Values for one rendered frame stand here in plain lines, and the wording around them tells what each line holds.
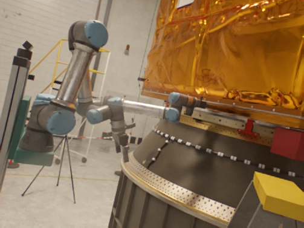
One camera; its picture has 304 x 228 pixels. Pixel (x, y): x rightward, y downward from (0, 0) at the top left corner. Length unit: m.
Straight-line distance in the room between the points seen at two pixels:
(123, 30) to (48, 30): 2.28
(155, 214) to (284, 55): 1.21
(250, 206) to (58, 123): 0.88
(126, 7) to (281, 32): 8.68
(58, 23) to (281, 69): 8.27
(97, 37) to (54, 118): 0.40
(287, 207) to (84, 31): 1.02
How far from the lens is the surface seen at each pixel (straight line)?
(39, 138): 1.51
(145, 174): 2.15
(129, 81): 10.09
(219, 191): 1.88
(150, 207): 2.08
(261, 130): 1.95
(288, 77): 1.64
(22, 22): 9.36
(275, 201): 1.03
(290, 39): 1.71
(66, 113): 1.36
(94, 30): 1.41
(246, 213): 1.42
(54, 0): 9.56
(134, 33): 10.20
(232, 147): 1.97
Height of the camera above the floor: 1.72
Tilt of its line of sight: 2 degrees down
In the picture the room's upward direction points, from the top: 13 degrees clockwise
